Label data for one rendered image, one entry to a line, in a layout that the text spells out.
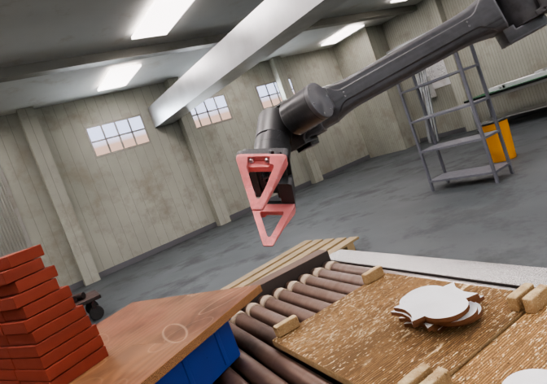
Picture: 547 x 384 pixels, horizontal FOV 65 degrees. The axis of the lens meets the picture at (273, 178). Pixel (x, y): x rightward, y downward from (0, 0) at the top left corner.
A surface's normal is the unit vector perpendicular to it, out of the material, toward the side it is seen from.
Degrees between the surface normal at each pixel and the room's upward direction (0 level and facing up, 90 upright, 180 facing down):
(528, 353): 0
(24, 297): 90
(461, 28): 86
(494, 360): 0
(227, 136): 90
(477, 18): 86
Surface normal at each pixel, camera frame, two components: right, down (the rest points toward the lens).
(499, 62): -0.77, 0.32
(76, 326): 0.80, -0.25
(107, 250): 0.54, -0.14
